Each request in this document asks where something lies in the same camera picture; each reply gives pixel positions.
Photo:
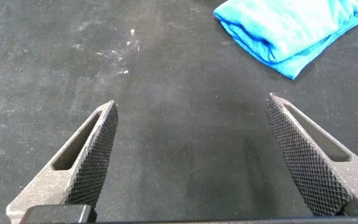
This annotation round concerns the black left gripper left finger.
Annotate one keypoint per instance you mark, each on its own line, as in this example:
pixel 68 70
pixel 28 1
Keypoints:
pixel 82 168

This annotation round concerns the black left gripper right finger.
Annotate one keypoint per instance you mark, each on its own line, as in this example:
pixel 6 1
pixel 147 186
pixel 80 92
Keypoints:
pixel 306 161

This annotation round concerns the blue microfibre cloth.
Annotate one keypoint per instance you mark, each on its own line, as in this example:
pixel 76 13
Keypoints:
pixel 291 31

